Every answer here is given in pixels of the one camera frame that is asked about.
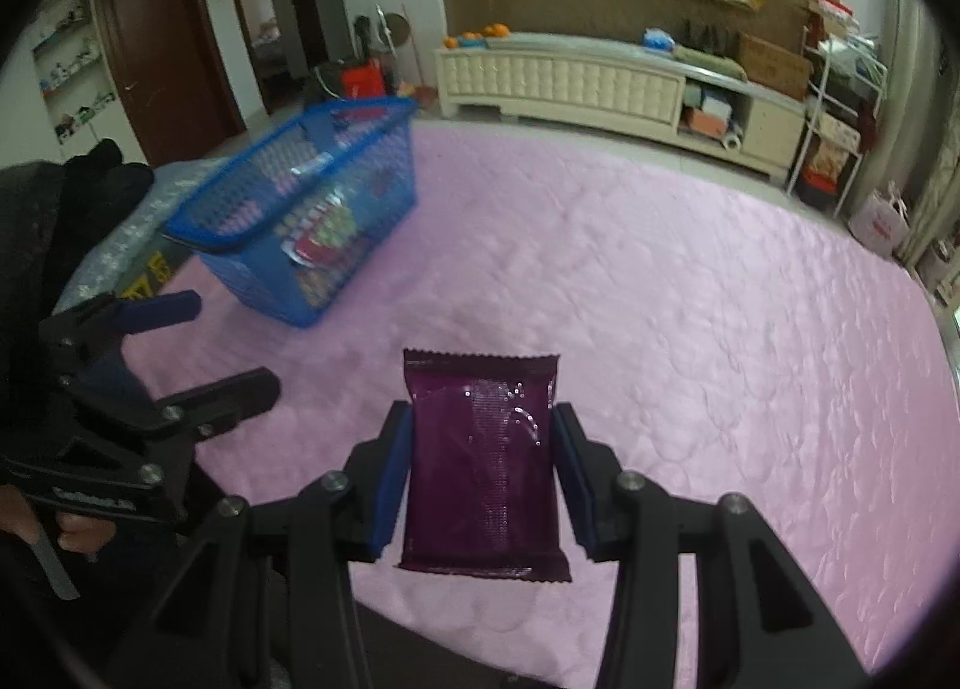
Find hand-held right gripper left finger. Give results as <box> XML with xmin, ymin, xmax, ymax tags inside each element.
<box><xmin>127</xmin><ymin>400</ymin><xmax>415</xmax><ymax>689</ymax></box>

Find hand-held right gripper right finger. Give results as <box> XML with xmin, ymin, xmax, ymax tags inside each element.
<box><xmin>553</xmin><ymin>402</ymin><xmax>845</xmax><ymax>689</ymax></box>

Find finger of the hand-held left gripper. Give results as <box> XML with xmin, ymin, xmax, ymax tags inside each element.
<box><xmin>152</xmin><ymin>367</ymin><xmax>283</xmax><ymax>440</ymax></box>
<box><xmin>40</xmin><ymin>289</ymin><xmax>204</xmax><ymax>376</ymax></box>

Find purple snack packet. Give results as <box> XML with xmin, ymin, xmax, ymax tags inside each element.
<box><xmin>397</xmin><ymin>348</ymin><xmax>572</xmax><ymax>583</ymax></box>

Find blue plastic basket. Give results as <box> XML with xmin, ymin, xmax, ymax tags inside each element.
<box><xmin>163</xmin><ymin>96</ymin><xmax>418</xmax><ymax>328</ymax></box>

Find red snack bag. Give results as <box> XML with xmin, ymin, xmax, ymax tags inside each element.
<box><xmin>285</xmin><ymin>197</ymin><xmax>361</xmax><ymax>285</ymax></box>

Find person's left hand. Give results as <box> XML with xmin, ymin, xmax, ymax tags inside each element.
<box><xmin>0</xmin><ymin>483</ymin><xmax>115</xmax><ymax>560</ymax></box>

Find grey patterned blanket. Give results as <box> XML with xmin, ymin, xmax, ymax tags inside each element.
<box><xmin>56</xmin><ymin>160</ymin><xmax>226</xmax><ymax>319</ymax></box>

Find dark cloth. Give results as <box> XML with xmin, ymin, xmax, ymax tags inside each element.
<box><xmin>0</xmin><ymin>137</ymin><xmax>155</xmax><ymax>330</ymax></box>

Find pink tablecloth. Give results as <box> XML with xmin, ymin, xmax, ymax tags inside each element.
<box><xmin>112</xmin><ymin>119</ymin><xmax>960</xmax><ymax>675</ymax></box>

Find brown wooden door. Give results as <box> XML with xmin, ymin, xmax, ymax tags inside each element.
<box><xmin>90</xmin><ymin>0</ymin><xmax>247</xmax><ymax>169</ymax></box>

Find black backpack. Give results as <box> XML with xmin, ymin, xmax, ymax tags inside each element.
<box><xmin>304</xmin><ymin>62</ymin><xmax>350</xmax><ymax>111</ymax></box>

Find white TV cabinet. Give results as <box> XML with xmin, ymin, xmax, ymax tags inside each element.
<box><xmin>435</xmin><ymin>32</ymin><xmax>811</xmax><ymax>180</ymax></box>

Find white shopping bag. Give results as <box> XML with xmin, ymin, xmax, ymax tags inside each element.
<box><xmin>847</xmin><ymin>182</ymin><xmax>912</xmax><ymax>256</ymax></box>

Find green folded cloth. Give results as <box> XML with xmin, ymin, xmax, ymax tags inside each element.
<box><xmin>671</xmin><ymin>45</ymin><xmax>747</xmax><ymax>82</ymax></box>

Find white shelf rack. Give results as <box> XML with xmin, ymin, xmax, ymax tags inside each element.
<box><xmin>786</xmin><ymin>0</ymin><xmax>890</xmax><ymax>217</ymax></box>

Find cardboard box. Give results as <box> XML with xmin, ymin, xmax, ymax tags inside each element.
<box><xmin>739</xmin><ymin>32</ymin><xmax>815</xmax><ymax>101</ymax></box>

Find grey standing air conditioner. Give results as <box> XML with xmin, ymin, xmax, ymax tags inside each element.
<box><xmin>874</xmin><ymin>0</ymin><xmax>938</xmax><ymax>210</ymax></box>

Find white wall shelves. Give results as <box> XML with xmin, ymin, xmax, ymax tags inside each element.
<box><xmin>30</xmin><ymin>0</ymin><xmax>121</xmax><ymax>144</ymax></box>

